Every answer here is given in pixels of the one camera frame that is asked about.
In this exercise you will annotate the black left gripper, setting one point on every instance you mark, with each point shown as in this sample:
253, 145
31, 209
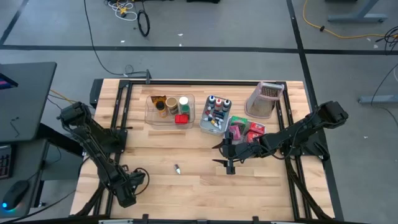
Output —
126, 194

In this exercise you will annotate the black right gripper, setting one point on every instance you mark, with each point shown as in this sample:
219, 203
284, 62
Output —
241, 150

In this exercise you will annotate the pink cereal box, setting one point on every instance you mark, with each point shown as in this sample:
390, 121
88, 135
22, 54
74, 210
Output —
235, 132

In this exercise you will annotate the small white colouring bottle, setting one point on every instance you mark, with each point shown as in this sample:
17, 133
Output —
219, 127

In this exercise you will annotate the green cereal box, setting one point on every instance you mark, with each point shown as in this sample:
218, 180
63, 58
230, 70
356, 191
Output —
238, 120

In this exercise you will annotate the small dark colouring bottle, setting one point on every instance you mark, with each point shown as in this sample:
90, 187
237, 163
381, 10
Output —
207, 118

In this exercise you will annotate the small dark blue bottle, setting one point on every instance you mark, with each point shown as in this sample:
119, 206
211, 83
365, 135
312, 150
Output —
219, 114

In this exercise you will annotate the black food colouring bottle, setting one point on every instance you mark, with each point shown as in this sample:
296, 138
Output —
226, 103

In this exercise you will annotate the red food colouring bottle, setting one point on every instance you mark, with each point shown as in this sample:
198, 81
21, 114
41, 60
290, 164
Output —
218, 102

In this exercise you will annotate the red lid paprika tin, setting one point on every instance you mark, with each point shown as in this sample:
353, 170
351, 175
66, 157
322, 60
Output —
181, 119

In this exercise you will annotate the blue food colouring bottle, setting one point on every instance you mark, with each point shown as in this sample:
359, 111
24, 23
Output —
211, 99

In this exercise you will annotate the green lid spice jar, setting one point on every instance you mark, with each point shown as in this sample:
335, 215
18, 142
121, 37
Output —
185, 109

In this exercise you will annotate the white lid spice jar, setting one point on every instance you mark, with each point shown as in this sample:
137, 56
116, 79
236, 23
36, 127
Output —
183, 100

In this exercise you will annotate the tan lid spice jar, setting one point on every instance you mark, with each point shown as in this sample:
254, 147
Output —
171, 102

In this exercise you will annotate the clear plastic bin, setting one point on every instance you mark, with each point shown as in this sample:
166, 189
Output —
155, 120

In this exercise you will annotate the amber spice packet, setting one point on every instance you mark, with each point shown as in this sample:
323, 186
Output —
155, 99

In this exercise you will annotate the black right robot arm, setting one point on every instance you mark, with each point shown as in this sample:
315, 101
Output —
298, 130

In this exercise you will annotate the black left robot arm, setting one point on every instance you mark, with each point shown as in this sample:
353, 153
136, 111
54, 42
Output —
93, 140

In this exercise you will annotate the white perforated basket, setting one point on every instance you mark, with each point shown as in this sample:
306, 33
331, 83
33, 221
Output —
226, 126

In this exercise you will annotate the grey plastic bin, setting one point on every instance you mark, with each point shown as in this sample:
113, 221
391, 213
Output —
204, 128

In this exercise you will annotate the grey side table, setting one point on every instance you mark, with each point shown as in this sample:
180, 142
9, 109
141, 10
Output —
21, 168

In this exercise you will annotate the black computer mouse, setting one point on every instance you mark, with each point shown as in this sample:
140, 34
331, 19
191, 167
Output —
15, 194

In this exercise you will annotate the black keyboard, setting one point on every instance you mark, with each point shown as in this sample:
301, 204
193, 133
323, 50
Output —
4, 161

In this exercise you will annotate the black hex key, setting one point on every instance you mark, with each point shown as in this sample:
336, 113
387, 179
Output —
15, 129

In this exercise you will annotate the black desk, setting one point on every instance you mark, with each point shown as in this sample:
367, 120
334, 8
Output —
28, 99

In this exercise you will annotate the computer screen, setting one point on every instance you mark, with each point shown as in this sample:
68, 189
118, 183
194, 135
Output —
6, 82

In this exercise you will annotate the grey table foot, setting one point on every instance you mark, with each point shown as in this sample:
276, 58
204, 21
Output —
379, 99

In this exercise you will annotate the grey desk leg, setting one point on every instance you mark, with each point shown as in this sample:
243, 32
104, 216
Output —
357, 18

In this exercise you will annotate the black aluminium table frame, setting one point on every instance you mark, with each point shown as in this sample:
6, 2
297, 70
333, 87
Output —
217, 82

